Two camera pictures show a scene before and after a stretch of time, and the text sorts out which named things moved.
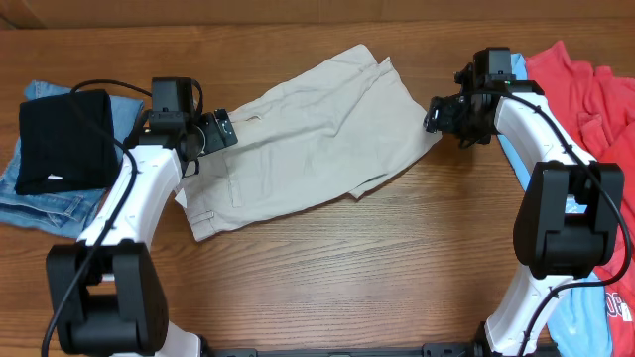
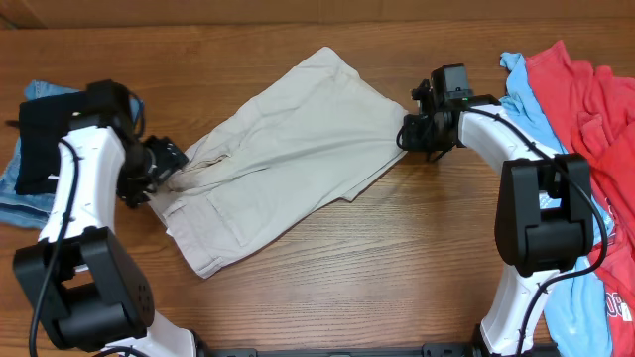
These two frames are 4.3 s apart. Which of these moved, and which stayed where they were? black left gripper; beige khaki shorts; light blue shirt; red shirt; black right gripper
Moved: black right gripper; beige khaki shorts; black left gripper
Stayed: red shirt; light blue shirt
